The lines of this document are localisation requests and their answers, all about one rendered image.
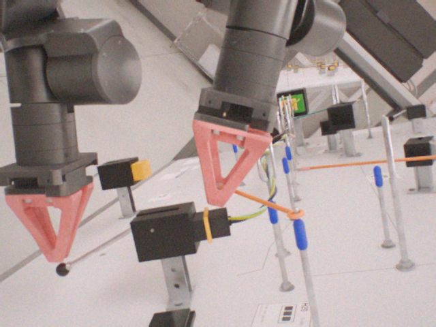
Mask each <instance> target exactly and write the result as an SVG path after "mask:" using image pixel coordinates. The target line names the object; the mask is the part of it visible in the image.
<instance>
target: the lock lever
mask: <svg viewBox="0 0 436 327"><path fill-rule="evenodd" d="M131 232H132V231H131V228H128V229H126V230H125V231H123V232H121V233H120V234H118V235H116V236H114V237H112V238H111V239H110V240H109V241H107V242H105V243H104V244H102V245H100V246H98V247H96V248H94V249H92V250H91V251H89V252H88V253H86V254H84V255H83V256H81V257H79V258H78V259H76V260H74V261H72V262H67V264H66V269H67V270H71V269H72V267H73V266H75V265H77V264H79V263H80V262H82V261H84V260H85V259H88V258H89V257H91V256H93V255H95V254H96V253H97V252H98V251H101V250H102V249H105V248H106V247H108V246H110V245H111V244H113V243H115V242H117V241H119V240H120V239H121V238H123V237H124V236H126V235H128V234H130V233H131Z"/></svg>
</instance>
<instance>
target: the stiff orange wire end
mask: <svg viewBox="0 0 436 327"><path fill-rule="evenodd" d="M216 186H217V188H220V189H223V187H224V186H225V185H223V184H222V183H220V182H217V183H216ZM234 193H235V194H238V195H240V196H244V198H247V199H249V200H252V201H254V202H258V203H260V204H263V205H265V206H268V207H271V208H274V209H276V210H278V211H280V212H282V213H285V214H287V217H288V218H290V219H297V218H300V217H303V216H304V215H305V211H304V210H302V209H299V211H298V214H294V212H293V210H292V209H289V208H286V207H284V206H279V205H278V204H274V203H272V202H268V201H265V200H263V199H260V198H257V196H253V195H251V194H248V193H245V192H243V191H239V190H237V189H236V191H235V192H234Z"/></svg>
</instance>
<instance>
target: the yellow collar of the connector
mask: <svg viewBox="0 0 436 327"><path fill-rule="evenodd" d="M204 225H205V229H206V235H207V240H208V244H209V243H212V238H211V231H210V228H209V222H208V207H204Z"/></svg>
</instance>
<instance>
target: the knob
mask: <svg viewBox="0 0 436 327"><path fill-rule="evenodd" d="M66 264H67V263H65V262H61V263H59V264H57V266H56V274H57V275H58V276H61V277H65V276H67V275H68V274H69V272H70V270H67V269H66Z"/></svg>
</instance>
